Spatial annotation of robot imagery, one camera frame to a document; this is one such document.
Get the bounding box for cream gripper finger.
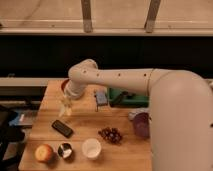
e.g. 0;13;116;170
60;98;67;115
66;99;72;116

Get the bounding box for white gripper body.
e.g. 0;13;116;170
64;80;85;99

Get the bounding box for peeled yellow banana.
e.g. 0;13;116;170
59;99;72;117

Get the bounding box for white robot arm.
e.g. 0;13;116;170
64;59;213;171

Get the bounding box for small metal cup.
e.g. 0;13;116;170
58;143;73;159

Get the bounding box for white paper cup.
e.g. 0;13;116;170
82;138;102;160

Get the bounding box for red bowl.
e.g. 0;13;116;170
61;79;69;94

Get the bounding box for black rectangular bar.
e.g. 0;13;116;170
52;120;73;138

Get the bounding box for blue toy block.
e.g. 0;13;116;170
94;90;108;109

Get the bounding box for green plastic tray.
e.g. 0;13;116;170
107;88;149;107

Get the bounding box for red yellow apple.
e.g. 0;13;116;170
35;144;54;163

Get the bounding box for dark red grapes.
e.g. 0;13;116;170
98;127;123;144

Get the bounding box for lavender cloth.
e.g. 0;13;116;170
128;108;149;121

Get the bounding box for black chair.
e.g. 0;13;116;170
0;105;25;171

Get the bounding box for purple bowl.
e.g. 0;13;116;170
133;113;150;139

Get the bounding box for black handled scoop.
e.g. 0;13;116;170
110;91;135;107

